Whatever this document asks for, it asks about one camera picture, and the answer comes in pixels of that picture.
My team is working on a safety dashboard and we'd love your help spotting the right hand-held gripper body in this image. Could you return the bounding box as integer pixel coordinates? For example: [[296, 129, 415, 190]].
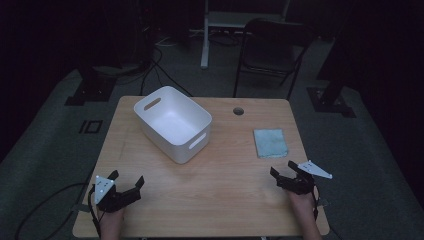
[[277, 159, 333, 196]]

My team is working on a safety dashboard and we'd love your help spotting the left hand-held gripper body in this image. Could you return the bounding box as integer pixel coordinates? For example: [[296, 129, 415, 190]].
[[94, 174, 142, 214]]

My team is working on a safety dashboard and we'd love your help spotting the light blue cleaning cloth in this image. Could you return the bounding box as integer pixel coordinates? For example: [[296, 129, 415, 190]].
[[253, 128, 289, 159]]

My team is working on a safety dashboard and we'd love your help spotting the white plastic storage bin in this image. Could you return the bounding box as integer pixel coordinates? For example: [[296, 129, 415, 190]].
[[133, 85, 213, 165]]

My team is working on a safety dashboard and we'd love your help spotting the person's right hand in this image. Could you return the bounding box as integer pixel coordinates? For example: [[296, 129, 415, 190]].
[[289, 190, 318, 219]]

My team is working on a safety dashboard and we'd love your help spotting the person's left hand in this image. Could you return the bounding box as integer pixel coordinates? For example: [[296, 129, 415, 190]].
[[98, 207, 125, 240]]

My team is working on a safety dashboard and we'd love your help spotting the black stand base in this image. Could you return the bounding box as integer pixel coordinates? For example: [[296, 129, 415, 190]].
[[64, 64, 118, 107], [306, 86, 357, 118]]

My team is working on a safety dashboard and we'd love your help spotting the black folding chair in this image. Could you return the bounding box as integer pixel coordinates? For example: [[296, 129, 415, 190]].
[[232, 18, 316, 101]]

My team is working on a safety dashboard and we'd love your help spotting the left hand-held gripper black cable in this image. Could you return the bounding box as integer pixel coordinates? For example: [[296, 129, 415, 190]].
[[87, 184, 103, 238]]

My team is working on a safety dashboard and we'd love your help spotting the hand-held gripper black cable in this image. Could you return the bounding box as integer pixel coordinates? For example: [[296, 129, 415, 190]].
[[312, 184, 320, 222], [87, 184, 103, 238]]

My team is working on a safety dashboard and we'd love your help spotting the right hand-held gripper black cable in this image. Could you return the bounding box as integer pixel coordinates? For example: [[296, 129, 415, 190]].
[[312, 184, 320, 222]]

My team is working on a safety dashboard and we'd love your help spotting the thick black floor cable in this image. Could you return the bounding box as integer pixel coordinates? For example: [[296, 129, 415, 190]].
[[14, 182, 88, 240]]

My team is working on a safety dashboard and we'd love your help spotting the thin black floor cable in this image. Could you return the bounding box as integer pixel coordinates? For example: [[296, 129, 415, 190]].
[[139, 46, 164, 97], [151, 58, 194, 98]]

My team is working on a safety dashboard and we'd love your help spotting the white metal desk frame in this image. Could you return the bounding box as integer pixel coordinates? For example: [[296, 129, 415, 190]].
[[199, 0, 291, 70]]

